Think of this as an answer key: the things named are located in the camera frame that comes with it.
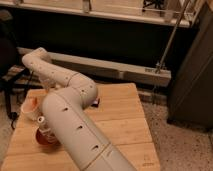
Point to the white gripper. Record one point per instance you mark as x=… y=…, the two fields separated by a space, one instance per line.
x=49 y=83

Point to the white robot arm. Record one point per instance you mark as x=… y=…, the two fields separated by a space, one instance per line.
x=63 y=110

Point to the white cup with orange inside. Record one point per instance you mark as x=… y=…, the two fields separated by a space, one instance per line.
x=31 y=108

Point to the white baseboard heater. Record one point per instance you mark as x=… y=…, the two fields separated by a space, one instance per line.
x=116 y=70

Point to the black office chair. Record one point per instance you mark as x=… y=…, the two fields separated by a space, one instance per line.
x=9 y=57

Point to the clear plastic bottle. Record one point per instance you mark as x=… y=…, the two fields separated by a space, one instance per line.
x=45 y=128

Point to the small black and white object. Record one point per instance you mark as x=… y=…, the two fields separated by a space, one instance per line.
x=96 y=102

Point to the red bowl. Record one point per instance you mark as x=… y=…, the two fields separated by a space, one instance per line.
x=41 y=140

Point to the metal pole stand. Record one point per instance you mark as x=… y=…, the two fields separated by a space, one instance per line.
x=159 y=65

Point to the dark cabinet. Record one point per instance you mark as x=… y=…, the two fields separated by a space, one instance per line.
x=190 y=98

